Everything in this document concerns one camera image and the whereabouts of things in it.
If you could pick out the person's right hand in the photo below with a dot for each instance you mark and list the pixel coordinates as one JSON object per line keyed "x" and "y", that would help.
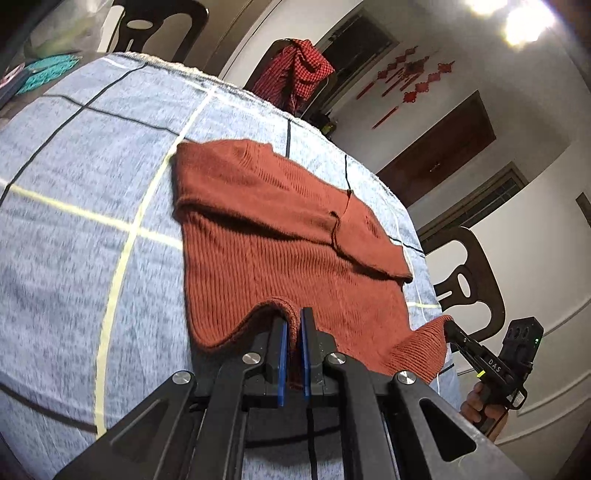
{"x": 471, "y": 406}

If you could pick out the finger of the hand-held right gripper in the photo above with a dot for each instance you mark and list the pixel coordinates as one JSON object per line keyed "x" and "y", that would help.
{"x": 475, "y": 353}

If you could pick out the rust brown knit sweater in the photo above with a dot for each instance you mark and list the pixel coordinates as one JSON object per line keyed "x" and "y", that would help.
{"x": 277, "y": 240}

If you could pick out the red knot wall ornament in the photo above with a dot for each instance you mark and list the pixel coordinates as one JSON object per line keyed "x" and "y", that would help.
{"x": 390, "y": 74}
{"x": 418, "y": 69}

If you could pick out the red checked cloth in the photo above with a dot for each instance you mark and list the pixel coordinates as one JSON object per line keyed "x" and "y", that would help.
{"x": 295, "y": 74}

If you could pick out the brown wooden door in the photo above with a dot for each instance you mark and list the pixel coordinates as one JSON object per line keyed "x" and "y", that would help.
{"x": 438, "y": 147}

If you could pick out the white plastic bag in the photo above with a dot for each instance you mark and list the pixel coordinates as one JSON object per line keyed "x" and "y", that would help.
{"x": 60, "y": 27}

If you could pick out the long-tasselled red knot ornament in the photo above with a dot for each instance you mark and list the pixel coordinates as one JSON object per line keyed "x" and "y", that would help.
{"x": 422, "y": 90}

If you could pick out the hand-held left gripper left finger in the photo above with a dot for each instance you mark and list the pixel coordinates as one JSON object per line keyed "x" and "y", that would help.
{"x": 282, "y": 369}

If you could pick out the ceiling light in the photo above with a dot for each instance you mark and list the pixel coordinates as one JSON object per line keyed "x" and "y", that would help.
{"x": 526, "y": 21}

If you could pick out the blue plaid tablecloth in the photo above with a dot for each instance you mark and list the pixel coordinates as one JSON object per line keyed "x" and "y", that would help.
{"x": 69, "y": 230}

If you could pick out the dark wooden chair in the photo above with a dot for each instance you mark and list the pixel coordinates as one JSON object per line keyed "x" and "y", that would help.
{"x": 184, "y": 18}
{"x": 482, "y": 277}
{"x": 265, "y": 64}

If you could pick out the grey grille door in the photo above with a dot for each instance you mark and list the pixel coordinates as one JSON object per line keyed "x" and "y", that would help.
{"x": 475, "y": 203}

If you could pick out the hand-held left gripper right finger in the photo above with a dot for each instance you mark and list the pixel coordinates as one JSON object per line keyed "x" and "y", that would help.
{"x": 305, "y": 360}

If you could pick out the teal mesh mat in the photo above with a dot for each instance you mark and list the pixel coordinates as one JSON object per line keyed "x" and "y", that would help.
{"x": 48, "y": 74}

